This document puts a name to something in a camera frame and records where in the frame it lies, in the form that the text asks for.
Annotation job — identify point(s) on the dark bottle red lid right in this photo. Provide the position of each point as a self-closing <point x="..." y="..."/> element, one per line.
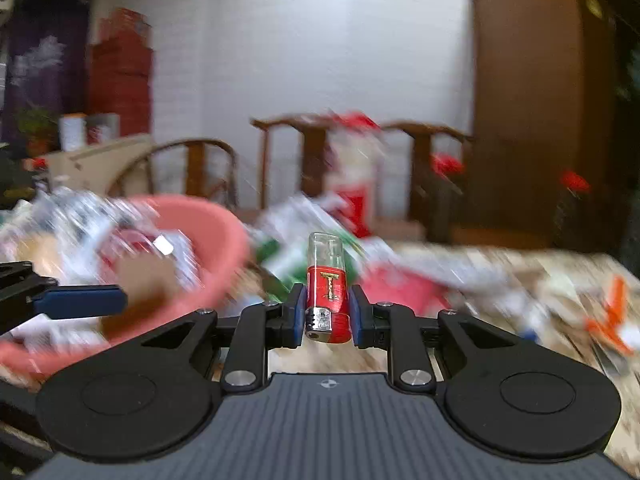
<point x="572" y="213"/>

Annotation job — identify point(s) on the wooden cabinet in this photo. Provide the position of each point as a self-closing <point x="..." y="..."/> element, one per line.
<point x="543" y="105"/>

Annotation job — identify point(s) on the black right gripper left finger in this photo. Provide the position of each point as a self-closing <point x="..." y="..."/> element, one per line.
<point x="257" y="330"/>

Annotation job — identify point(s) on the dark bottle red lid left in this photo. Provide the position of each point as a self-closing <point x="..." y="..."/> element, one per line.
<point x="448" y="184"/>

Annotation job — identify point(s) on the red cardboard box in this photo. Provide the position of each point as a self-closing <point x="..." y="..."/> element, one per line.
<point x="386" y="283"/>

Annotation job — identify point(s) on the stack of red boxes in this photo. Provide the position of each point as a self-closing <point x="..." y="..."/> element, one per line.
<point x="120" y="71"/>

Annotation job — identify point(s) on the wooden chair behind table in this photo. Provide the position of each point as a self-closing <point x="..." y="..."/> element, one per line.
<point x="427" y="140"/>

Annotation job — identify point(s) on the floral quilted tablecloth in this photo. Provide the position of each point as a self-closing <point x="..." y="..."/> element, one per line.
<point x="547" y="291"/>

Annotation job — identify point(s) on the bag of paper cups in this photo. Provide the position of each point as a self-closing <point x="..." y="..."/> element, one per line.
<point x="354" y="149"/>

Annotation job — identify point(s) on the round wooden armchair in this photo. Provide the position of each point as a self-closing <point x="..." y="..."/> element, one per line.
<point x="197" y="181"/>

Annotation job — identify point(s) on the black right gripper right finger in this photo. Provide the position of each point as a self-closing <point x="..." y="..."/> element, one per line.
<point x="396" y="330"/>

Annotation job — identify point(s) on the pink plastic basin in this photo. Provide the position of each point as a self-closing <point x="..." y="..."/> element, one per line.
<point x="78" y="237"/>

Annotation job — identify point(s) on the red transparent lighter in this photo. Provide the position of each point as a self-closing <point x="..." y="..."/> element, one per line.
<point x="327" y="308"/>

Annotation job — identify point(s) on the dark bottle red lid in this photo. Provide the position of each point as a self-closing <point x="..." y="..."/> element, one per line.
<point x="572" y="213"/>
<point x="448" y="184"/>

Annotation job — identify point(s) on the brown cardboard piece in basin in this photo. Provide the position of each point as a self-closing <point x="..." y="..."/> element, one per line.
<point x="150" y="283"/>

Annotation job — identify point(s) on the orange white paper strip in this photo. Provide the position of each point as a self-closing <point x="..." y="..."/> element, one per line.
<point x="614" y="317"/>

